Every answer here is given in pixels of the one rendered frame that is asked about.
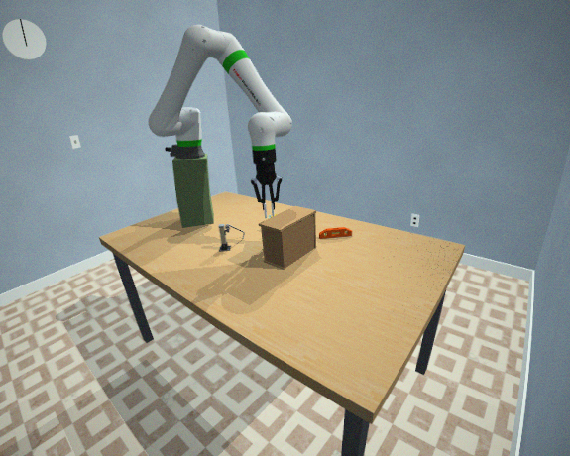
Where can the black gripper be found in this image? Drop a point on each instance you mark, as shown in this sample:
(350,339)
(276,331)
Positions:
(266,176)

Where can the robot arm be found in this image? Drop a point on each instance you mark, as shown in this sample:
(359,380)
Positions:
(169,118)

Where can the orange spirit level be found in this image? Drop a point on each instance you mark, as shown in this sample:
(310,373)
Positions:
(335,232)

